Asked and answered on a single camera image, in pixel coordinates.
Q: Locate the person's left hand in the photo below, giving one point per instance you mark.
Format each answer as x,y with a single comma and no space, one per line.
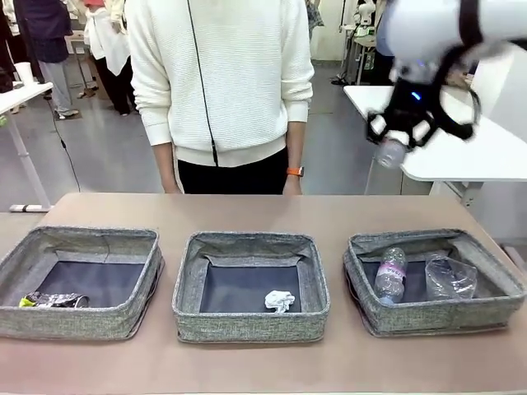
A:
292,186

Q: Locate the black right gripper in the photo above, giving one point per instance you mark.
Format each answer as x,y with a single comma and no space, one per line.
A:
411,105

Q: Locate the clear bottle with pink label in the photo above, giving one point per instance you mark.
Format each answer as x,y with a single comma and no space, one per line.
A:
391,275

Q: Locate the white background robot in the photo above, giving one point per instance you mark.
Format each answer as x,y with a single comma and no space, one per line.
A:
365,16

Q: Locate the person's right hand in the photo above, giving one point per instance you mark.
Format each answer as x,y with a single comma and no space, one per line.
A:
173,187

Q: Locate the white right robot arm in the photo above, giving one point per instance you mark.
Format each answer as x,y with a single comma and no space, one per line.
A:
432,29

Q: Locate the large white table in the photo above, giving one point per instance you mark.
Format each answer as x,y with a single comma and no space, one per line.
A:
473,164

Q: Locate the grey fabric basket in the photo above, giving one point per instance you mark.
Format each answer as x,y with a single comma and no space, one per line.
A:
251,327
416,321
74,323

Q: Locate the person in white knit sweater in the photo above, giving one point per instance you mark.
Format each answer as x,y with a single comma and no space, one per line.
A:
239,82

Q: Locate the clear plastic cup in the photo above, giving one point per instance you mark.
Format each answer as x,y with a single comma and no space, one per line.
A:
450,277

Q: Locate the person's right forearm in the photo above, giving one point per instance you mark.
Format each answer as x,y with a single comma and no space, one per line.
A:
164,164

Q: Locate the person in blue shirt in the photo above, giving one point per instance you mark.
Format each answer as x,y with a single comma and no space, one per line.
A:
383,45

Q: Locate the person in white shirt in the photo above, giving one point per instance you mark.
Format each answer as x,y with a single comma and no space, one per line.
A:
109,57

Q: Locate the person's left forearm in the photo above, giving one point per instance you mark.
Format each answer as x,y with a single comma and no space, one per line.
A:
296,142

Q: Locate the small clear plastic bottle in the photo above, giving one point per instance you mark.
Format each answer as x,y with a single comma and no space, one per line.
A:
390,154

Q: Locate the white paper ball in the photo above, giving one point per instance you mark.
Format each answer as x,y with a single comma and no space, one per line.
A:
279,302

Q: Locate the person in navy top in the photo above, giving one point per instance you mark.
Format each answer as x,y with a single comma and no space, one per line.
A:
49,37

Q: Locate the crushed black Pepsi can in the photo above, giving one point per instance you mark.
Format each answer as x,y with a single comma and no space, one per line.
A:
53,300

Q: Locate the white paper cup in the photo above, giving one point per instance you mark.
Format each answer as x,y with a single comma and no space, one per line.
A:
23,74

